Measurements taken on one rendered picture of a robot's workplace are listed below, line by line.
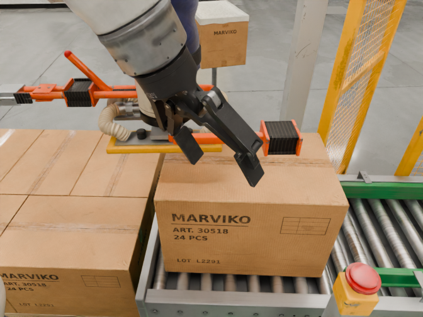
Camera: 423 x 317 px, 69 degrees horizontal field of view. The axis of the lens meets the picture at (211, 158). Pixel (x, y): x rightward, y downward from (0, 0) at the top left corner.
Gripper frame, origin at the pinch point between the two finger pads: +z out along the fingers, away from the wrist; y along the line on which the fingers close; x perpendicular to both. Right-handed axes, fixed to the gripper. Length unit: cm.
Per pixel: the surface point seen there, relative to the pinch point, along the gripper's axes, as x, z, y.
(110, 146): -1, 9, -50
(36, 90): -2, -10, -70
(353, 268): 6.3, 36.8, 14.2
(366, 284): 4.4, 37.0, 17.7
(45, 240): -39, 44, -99
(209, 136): 11.0, 9.3, -18.3
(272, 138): 18.1, 13.7, -6.4
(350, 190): 62, 97, -18
